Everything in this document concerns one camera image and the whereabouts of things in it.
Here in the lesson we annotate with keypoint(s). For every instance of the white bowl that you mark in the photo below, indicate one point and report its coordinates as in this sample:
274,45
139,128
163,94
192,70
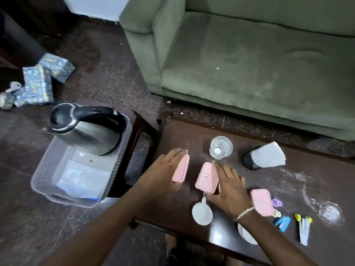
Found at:
245,234

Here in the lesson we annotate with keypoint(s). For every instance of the large patterned gift box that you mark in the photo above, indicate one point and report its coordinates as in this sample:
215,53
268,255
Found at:
36,85

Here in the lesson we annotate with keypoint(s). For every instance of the person's left hand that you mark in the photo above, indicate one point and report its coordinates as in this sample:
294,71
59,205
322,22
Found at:
155,178

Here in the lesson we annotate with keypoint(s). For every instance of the white sachets with yellow clips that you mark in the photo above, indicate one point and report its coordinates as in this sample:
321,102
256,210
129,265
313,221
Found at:
303,229

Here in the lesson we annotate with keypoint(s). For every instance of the white plastic scoop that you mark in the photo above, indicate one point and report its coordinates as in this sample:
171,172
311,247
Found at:
202,213

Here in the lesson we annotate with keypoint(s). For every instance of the stainless steel electric kettle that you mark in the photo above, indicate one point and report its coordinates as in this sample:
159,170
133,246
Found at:
87,127

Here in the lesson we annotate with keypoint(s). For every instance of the green fabric sofa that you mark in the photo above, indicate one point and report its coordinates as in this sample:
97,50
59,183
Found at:
249,60

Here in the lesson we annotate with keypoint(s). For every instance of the pink container with faint print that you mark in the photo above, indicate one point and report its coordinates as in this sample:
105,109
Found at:
262,202

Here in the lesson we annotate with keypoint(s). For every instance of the small purple cap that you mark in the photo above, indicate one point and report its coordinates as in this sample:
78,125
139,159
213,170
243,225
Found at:
277,202

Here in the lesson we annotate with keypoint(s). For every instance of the small cream cap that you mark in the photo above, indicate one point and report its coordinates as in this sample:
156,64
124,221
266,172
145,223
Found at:
276,213

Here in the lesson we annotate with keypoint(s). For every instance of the grey plastic basket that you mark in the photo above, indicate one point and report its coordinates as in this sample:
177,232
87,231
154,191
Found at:
55,177

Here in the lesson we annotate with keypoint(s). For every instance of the person's right thumb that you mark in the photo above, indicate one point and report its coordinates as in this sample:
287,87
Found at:
212,197

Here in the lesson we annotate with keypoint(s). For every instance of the white toy figure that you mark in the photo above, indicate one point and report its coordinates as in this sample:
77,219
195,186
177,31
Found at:
13,86

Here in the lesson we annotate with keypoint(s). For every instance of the pink container with label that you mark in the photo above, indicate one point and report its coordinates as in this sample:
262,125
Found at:
206,177

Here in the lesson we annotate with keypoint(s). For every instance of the plain pink plastic container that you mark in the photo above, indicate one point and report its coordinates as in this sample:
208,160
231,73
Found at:
180,169

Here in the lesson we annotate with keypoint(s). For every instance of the clear plastic bag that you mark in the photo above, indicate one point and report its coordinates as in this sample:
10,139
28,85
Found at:
83,180

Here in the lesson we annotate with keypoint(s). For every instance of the clear drinking glass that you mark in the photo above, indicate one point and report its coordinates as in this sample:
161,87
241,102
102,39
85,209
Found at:
220,147

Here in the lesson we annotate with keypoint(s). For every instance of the blue plastic clip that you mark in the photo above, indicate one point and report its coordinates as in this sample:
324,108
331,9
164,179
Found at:
282,223

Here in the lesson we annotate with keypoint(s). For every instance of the black cylindrical container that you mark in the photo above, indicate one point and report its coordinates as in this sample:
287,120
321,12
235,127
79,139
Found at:
247,161

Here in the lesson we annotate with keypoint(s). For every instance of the person's left forearm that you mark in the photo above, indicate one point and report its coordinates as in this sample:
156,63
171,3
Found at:
97,235

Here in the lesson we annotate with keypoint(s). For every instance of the person's left fingers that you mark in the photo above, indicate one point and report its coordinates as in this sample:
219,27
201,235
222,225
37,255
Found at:
173,155

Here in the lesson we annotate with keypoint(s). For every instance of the person's right forearm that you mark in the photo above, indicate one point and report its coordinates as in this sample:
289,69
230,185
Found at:
273,241

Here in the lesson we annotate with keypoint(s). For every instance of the person's right hand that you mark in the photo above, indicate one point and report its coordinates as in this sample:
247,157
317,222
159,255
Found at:
230,195

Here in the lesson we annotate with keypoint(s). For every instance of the dark wooden cabinet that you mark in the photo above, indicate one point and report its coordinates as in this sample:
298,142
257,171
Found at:
19,33

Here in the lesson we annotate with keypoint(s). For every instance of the small patterned gift box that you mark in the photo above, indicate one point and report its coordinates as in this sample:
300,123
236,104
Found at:
6,100

